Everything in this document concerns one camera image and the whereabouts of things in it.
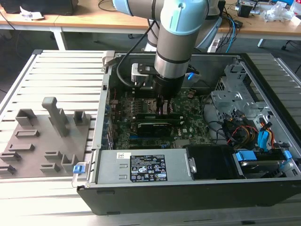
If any black camera cable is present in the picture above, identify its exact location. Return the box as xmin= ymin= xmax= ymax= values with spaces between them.
xmin=117 ymin=20 xmax=162 ymax=88

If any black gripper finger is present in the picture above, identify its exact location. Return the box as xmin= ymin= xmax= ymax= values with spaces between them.
xmin=164 ymin=96 xmax=174 ymax=114
xmin=157 ymin=94 xmax=165 ymax=116

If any silver hard disk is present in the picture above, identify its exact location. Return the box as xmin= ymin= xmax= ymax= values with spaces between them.
xmin=239 ymin=160 xmax=283 ymax=177

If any black speaker box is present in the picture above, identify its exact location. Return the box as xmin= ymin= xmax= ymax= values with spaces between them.
xmin=217 ymin=0 xmax=226 ymax=21

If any black case on desk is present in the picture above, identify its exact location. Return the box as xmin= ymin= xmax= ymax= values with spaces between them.
xmin=0 ymin=0 xmax=76 ymax=16

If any black power supply label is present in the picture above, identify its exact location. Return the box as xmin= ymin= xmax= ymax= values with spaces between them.
xmin=130 ymin=154 xmax=166 ymax=182

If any metal drive cage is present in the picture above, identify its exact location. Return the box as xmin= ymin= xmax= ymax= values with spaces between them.
xmin=210 ymin=63 xmax=271 ymax=123

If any white power strip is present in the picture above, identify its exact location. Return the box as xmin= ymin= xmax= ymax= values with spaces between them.
xmin=207 ymin=39 xmax=221 ymax=53

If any green motherboard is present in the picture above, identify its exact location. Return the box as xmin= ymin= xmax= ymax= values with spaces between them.
xmin=109 ymin=88 xmax=212 ymax=150

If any blue flat data wire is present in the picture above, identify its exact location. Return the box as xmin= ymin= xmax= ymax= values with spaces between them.
xmin=257 ymin=129 xmax=271 ymax=151

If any small grey wrist camera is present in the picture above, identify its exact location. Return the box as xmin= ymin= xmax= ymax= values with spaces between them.
xmin=185 ymin=71 xmax=201 ymax=82

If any thin black wire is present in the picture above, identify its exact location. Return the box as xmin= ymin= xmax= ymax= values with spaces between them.
xmin=195 ymin=79 xmax=214 ymax=95

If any grey parts rack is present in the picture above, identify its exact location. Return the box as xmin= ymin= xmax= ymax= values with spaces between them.
xmin=0 ymin=96 xmax=92 ymax=179

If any clear plastic bag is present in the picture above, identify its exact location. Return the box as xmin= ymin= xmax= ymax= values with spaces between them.
xmin=261 ymin=1 xmax=294 ymax=23

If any silver CPU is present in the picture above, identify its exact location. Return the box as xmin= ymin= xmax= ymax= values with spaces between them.
xmin=150 ymin=100 xmax=176 ymax=113

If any black fan shroud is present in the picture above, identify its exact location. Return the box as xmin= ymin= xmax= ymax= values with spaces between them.
xmin=183 ymin=145 xmax=244 ymax=181

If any crumpled white paper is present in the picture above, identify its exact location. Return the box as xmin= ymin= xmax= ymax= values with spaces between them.
xmin=20 ymin=6 xmax=45 ymax=21

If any wooden desk with white frame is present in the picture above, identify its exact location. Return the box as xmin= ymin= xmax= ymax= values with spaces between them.
xmin=0 ymin=4 xmax=151 ymax=51

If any yellow red black wire bundle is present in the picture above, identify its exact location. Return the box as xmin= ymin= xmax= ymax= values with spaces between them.
xmin=225 ymin=119 xmax=259 ymax=146

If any black open PC case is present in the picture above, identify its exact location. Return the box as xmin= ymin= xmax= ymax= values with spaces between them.
xmin=71 ymin=50 xmax=301 ymax=216

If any red data wire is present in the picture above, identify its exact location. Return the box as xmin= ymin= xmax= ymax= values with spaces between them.
xmin=260 ymin=121 xmax=276 ymax=146

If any black graphics card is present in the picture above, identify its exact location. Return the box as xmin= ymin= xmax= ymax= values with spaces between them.
xmin=136 ymin=121 xmax=172 ymax=137

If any blue cable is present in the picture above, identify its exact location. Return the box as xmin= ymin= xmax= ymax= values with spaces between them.
xmin=227 ymin=17 xmax=237 ymax=53

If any blue disk carrier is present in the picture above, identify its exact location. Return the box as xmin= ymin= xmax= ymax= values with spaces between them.
xmin=235 ymin=149 xmax=292 ymax=165

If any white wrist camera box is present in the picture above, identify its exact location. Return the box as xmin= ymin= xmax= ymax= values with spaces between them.
xmin=131 ymin=63 xmax=156 ymax=83

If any grey power supply unit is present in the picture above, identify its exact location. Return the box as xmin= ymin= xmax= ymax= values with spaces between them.
xmin=95 ymin=148 xmax=195 ymax=184

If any small dark electronic device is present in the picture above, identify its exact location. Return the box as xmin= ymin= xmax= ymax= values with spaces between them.
xmin=237 ymin=0 xmax=254 ymax=17

